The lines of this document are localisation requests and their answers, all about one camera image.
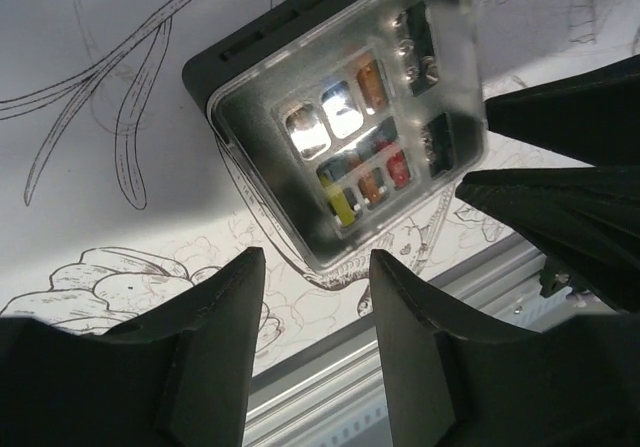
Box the clear plastic fuse box cover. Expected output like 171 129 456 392
209 0 486 272

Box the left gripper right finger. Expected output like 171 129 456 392
369 250 639 446

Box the yellow blade fuse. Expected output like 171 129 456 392
319 174 357 228

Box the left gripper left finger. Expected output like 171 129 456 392
1 247 265 446

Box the orange blade fuse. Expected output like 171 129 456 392
358 169 386 206

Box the black fuse box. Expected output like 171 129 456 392
181 0 436 118

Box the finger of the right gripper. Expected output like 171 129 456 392
455 166 639 312
485 55 639 166

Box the aluminium rail beam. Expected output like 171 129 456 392
243 235 609 446

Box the red blade fuse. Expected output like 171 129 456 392
385 149 411 189

